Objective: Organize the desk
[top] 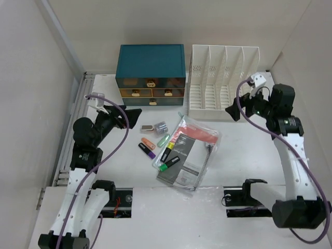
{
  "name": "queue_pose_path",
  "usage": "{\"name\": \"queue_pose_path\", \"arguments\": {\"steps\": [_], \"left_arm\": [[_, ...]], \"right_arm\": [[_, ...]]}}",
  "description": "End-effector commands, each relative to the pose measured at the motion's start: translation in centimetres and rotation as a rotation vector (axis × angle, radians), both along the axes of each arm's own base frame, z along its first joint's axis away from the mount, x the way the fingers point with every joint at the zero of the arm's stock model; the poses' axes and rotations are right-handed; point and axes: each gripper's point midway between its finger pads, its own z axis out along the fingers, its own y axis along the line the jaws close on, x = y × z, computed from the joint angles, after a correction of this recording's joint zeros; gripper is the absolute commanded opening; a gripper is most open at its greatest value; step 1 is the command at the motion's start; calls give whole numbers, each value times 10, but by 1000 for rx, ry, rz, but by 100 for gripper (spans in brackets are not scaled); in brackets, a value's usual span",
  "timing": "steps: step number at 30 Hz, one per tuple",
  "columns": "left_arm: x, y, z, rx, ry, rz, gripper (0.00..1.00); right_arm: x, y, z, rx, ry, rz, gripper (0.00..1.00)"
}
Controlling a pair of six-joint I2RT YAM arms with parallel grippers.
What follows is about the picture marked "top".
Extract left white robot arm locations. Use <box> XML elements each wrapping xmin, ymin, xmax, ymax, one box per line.
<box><xmin>38</xmin><ymin>105</ymin><xmax>142</xmax><ymax>248</ymax></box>

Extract yellow black highlighter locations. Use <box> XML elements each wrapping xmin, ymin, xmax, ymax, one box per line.
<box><xmin>160</xmin><ymin>142</ymin><xmax>175</xmax><ymax>162</ymax></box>

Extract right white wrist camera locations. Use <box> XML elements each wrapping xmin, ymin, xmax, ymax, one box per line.
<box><xmin>250</xmin><ymin>72</ymin><xmax>266</xmax><ymax>88</ymax></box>

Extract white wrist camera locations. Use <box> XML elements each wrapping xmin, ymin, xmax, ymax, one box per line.
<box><xmin>88</xmin><ymin>92</ymin><xmax>108</xmax><ymax>114</ymax></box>
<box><xmin>250</xmin><ymin>72</ymin><xmax>266</xmax><ymax>88</ymax></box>

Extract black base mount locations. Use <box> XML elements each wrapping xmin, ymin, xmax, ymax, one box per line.
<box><xmin>101</xmin><ymin>188</ymin><xmax>133</xmax><ymax>218</ymax></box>
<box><xmin>222</xmin><ymin>185</ymin><xmax>272</xmax><ymax>218</ymax></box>

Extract green black highlighter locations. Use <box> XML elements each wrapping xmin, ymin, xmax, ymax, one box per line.
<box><xmin>159</xmin><ymin>156</ymin><xmax>180</xmax><ymax>172</ymax></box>

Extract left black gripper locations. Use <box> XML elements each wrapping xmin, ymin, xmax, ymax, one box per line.
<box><xmin>92</xmin><ymin>104</ymin><xmax>141</xmax><ymax>147</ymax></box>

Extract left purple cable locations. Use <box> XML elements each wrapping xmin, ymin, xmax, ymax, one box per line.
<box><xmin>54</xmin><ymin>94</ymin><xmax>130</xmax><ymax>249</ymax></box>

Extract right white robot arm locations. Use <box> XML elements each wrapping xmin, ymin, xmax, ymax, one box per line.
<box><xmin>226</xmin><ymin>84</ymin><xmax>331</xmax><ymax>229</ymax></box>

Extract aluminium rail frame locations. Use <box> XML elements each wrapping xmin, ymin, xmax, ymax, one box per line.
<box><xmin>50</xmin><ymin>72</ymin><xmax>95</xmax><ymax>187</ymax></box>

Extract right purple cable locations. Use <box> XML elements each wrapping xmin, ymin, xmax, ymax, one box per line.
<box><xmin>236</xmin><ymin>78</ymin><xmax>332</xmax><ymax>244</ymax></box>

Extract teal drawer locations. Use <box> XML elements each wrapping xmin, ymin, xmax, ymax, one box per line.
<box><xmin>116</xmin><ymin>77</ymin><xmax>186</xmax><ymax>88</ymax></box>
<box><xmin>122</xmin><ymin>97</ymin><xmax>184</xmax><ymax>106</ymax></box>

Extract teal desktop drawer cabinet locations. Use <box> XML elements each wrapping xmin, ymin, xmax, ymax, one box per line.
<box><xmin>115</xmin><ymin>44</ymin><xmax>186</xmax><ymax>107</ymax></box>

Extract purple cable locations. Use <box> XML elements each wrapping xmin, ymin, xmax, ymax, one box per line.
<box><xmin>54</xmin><ymin>94</ymin><xmax>130</xmax><ymax>249</ymax></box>
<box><xmin>236</xmin><ymin>78</ymin><xmax>332</xmax><ymax>244</ymax></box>

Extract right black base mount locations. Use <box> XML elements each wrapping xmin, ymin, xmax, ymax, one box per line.
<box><xmin>222</xmin><ymin>185</ymin><xmax>272</xmax><ymax>218</ymax></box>

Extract clear zip pouch red card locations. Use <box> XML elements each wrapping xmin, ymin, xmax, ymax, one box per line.
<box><xmin>152</xmin><ymin>115</ymin><xmax>224</xmax><ymax>192</ymax></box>

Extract mint green highlighter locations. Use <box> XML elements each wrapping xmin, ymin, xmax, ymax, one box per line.
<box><xmin>157</xmin><ymin>134</ymin><xmax>170</xmax><ymax>148</ymax></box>

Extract white four-slot file rack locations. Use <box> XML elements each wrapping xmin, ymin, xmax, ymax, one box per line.
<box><xmin>188</xmin><ymin>45</ymin><xmax>260</xmax><ymax>122</ymax></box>

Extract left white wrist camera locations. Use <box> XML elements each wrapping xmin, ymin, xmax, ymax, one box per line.
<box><xmin>88</xmin><ymin>92</ymin><xmax>108</xmax><ymax>114</ymax></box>

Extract purple black highlighter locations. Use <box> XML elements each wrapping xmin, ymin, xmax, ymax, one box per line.
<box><xmin>138</xmin><ymin>143</ymin><xmax>156</xmax><ymax>159</ymax></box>

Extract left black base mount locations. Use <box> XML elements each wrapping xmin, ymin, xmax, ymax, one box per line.
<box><xmin>101</xmin><ymin>188</ymin><xmax>133</xmax><ymax>218</ymax></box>

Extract grey spiral setup guide booklet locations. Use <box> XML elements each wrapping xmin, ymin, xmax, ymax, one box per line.
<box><xmin>156</xmin><ymin>126</ymin><xmax>217</xmax><ymax>189</ymax></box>

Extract yellow drawer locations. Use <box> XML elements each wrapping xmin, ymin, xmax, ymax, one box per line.
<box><xmin>119</xmin><ymin>88</ymin><xmax>153</xmax><ymax>98</ymax></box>

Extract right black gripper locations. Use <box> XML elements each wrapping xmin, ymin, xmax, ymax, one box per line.
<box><xmin>225</xmin><ymin>85</ymin><xmax>275</xmax><ymax>121</ymax></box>

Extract middle right orange drawer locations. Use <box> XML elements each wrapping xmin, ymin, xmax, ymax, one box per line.
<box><xmin>152</xmin><ymin>88</ymin><xmax>185</xmax><ymax>98</ymax></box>

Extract orange highlighter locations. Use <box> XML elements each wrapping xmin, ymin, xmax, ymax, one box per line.
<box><xmin>141</xmin><ymin>137</ymin><xmax>156</xmax><ymax>150</ymax></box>

